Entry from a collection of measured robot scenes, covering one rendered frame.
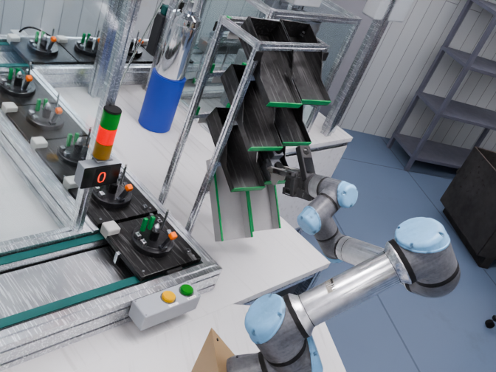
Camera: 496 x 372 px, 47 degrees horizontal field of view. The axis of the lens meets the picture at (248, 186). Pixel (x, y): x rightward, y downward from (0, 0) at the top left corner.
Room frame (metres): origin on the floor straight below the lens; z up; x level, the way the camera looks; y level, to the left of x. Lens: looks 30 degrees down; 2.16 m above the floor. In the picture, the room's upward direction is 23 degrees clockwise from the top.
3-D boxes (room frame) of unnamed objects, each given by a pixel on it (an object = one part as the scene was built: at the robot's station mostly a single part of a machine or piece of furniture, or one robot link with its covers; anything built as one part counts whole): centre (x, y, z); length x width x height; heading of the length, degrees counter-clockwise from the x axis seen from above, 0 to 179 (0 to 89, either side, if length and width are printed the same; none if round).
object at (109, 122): (1.38, 0.42, 1.39); 0.05 x 0.05 x 0.05
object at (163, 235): (1.47, 0.21, 0.98); 0.14 x 0.14 x 0.02
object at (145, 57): (2.86, 0.87, 1.01); 0.24 x 0.24 x 0.13; 55
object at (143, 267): (1.47, 0.21, 0.96); 0.24 x 0.24 x 0.02; 55
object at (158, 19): (2.76, 0.71, 1.18); 0.07 x 0.07 x 0.26; 55
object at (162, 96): (2.42, 0.53, 1.00); 0.16 x 0.16 x 0.27
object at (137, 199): (1.61, 0.42, 1.01); 0.24 x 0.24 x 0.13; 55
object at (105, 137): (1.38, 0.42, 1.34); 0.05 x 0.05 x 0.05
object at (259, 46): (1.83, 0.11, 1.26); 0.36 x 0.21 x 0.80; 145
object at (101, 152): (1.38, 0.42, 1.29); 0.05 x 0.05 x 0.05
